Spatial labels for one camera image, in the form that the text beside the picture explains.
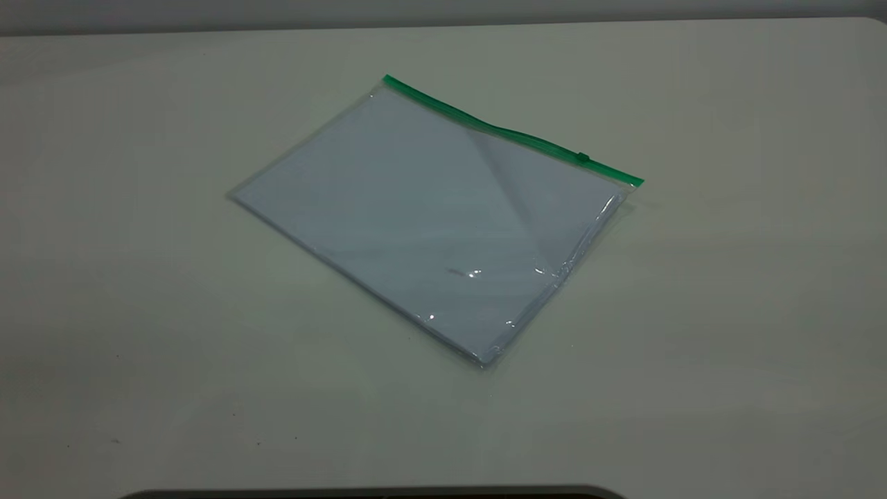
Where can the clear zip bag green strip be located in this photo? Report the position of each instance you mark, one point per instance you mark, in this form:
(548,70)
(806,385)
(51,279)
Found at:
(416,208)

